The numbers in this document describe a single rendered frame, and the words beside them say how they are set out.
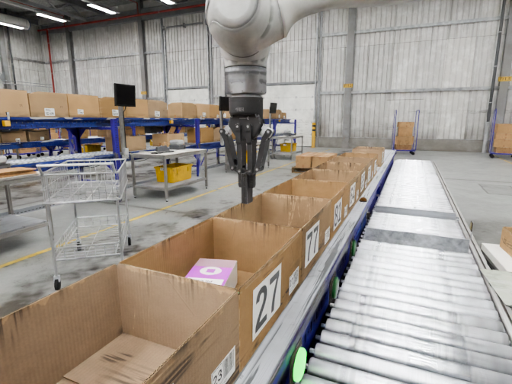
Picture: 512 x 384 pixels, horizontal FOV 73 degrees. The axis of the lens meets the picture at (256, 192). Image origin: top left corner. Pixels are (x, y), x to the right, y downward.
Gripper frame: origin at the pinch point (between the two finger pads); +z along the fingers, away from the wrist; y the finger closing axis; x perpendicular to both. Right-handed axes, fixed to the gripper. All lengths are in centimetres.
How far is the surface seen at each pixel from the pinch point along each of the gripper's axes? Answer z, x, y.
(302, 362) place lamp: 36.7, -5.8, 15.7
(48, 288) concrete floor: 118, 97, -227
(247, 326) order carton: 23.3, -17.0, 7.9
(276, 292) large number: 23.4, -2.1, 8.1
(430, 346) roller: 45, 24, 43
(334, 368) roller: 44.5, 5.0, 21.0
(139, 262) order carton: 16.5, -13.7, -20.8
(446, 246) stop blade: 43, 106, 53
